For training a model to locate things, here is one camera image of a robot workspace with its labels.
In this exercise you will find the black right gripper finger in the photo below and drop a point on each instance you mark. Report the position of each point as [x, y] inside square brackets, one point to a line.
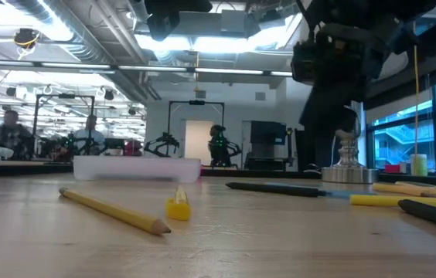
[316, 108]
[341, 104]

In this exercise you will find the black pen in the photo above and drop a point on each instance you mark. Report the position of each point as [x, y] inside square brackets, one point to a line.
[280, 189]
[434, 214]

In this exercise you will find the yellow marker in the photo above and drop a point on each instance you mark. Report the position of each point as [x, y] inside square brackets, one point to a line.
[380, 200]

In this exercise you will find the clear box with pink lid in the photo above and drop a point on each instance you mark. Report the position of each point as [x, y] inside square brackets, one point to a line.
[137, 170]

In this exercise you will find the bright yellow pen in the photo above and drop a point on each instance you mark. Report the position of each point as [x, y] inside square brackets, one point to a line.
[178, 210]

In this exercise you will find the yellow wooden pencil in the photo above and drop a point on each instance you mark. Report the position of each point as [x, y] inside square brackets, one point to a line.
[117, 211]

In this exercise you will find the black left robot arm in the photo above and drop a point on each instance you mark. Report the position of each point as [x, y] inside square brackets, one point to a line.
[196, 4]

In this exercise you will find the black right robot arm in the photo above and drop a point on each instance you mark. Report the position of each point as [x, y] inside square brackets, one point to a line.
[376, 15]

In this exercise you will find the grey ceiling box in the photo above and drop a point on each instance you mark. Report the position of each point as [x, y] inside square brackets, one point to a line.
[233, 21]

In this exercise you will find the small pink box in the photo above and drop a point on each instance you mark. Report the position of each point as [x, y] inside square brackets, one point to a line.
[392, 168]

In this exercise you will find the black cabinet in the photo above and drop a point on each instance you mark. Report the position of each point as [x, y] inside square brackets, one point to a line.
[314, 154]

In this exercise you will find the long ceiling light bar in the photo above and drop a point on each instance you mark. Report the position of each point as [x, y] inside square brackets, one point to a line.
[152, 68]

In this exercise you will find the black television screen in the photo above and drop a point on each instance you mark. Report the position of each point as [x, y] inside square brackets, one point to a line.
[268, 133]

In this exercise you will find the large window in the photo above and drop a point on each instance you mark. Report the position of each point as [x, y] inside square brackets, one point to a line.
[399, 143]

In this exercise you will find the silver lamp with white shade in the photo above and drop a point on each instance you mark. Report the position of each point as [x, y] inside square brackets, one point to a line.
[349, 173]

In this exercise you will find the black hanging spotlight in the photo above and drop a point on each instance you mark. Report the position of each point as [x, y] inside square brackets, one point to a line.
[109, 94]
[11, 91]

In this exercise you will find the green-yellow cup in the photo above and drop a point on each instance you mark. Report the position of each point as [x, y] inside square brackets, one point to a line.
[419, 166]

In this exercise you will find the white door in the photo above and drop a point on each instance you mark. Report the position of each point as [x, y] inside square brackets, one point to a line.
[198, 139]

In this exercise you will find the red bag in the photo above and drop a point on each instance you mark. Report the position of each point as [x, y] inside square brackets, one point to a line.
[133, 148]

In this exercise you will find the small black monitor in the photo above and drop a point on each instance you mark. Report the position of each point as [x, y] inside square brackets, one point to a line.
[115, 143]

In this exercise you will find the person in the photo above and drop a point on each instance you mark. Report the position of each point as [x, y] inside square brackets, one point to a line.
[11, 133]
[89, 135]

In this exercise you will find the white round object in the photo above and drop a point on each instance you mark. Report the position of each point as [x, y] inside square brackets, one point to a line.
[4, 153]

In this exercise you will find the silver ceiling duct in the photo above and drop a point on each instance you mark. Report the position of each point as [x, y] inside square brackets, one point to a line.
[137, 9]

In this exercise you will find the black gantry frame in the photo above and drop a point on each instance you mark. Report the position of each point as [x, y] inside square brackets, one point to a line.
[65, 95]
[196, 102]

